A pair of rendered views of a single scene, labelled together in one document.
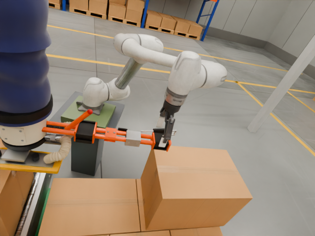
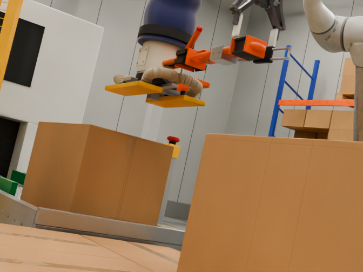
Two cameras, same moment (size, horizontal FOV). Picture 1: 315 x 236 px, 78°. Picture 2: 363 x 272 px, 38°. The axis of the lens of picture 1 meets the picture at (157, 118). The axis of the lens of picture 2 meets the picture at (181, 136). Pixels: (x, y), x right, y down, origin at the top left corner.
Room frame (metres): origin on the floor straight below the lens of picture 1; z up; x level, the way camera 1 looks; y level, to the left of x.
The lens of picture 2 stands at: (0.27, -1.56, 0.79)
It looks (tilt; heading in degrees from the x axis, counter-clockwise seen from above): 5 degrees up; 79
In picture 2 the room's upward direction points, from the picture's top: 12 degrees clockwise
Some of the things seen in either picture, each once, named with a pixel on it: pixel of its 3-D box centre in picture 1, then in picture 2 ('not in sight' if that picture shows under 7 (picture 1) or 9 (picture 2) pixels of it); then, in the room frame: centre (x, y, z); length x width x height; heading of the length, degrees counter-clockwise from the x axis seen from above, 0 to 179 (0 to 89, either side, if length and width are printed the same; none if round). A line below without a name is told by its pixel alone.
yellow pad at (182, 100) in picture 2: not in sight; (174, 98); (0.63, 0.55, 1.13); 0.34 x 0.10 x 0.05; 107
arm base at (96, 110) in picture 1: (89, 104); not in sight; (1.32, 0.59, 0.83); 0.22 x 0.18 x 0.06; 100
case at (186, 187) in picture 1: (189, 186); (327, 237); (0.90, -0.38, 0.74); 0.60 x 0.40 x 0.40; 110
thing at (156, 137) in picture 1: (160, 142); (247, 48); (0.71, -0.05, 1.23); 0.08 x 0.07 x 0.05; 107
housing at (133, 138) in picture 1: (132, 138); (223, 55); (0.68, 0.08, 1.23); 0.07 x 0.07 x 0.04; 17
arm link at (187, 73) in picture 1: (187, 72); not in sight; (0.74, -0.05, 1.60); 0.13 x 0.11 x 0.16; 133
